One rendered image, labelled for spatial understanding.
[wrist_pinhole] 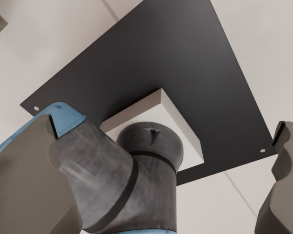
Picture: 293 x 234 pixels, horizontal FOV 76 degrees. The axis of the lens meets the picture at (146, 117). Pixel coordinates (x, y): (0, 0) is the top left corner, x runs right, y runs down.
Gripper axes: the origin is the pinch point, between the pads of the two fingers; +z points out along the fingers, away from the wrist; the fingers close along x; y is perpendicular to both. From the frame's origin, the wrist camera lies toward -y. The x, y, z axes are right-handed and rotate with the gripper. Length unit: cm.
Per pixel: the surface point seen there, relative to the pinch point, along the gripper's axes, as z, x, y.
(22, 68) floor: 71, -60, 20
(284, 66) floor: 65, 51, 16
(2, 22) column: 67, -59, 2
